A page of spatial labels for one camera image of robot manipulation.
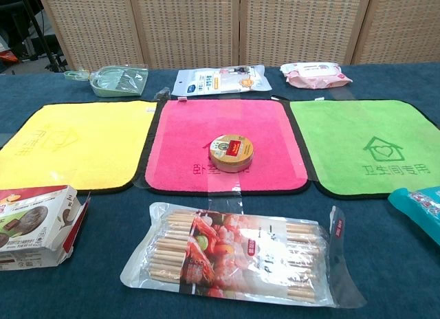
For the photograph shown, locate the white printed pouch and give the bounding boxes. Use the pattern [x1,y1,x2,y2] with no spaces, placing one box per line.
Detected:
[170,65,273,97]

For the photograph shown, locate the bagged green plastic dustpan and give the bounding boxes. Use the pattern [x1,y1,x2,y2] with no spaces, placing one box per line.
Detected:
[63,64,149,98]

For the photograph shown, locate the yellow towel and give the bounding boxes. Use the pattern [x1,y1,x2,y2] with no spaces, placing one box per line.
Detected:
[0,100,158,195]

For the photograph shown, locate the black tripod stand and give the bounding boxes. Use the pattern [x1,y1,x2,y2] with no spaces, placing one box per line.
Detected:
[15,0,68,72]

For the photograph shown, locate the bamboo chopsticks pack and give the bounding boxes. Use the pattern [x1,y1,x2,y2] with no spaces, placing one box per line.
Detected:
[120,201,367,309]

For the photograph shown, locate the wooden folding screen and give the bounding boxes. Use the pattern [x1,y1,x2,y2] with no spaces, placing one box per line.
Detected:
[35,0,440,72]

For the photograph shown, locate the green towel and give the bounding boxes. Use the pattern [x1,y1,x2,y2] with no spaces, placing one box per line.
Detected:
[284,98,440,200]

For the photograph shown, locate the round gold tin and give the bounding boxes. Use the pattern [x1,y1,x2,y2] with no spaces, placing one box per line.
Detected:
[208,134,255,173]

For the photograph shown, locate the orange bag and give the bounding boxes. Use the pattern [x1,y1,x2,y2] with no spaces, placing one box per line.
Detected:
[0,49,20,64]

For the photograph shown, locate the open cookie carton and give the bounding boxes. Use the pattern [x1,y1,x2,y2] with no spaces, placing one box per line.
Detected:
[0,184,91,272]

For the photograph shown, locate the pink towel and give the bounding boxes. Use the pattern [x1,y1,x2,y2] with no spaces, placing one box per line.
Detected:
[133,98,312,196]

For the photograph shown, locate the teal snack bag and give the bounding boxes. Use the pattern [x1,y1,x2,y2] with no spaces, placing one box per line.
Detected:
[387,186,440,246]

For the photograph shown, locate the pink wet wipes pack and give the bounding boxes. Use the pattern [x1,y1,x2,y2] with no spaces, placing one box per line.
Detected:
[279,61,354,90]

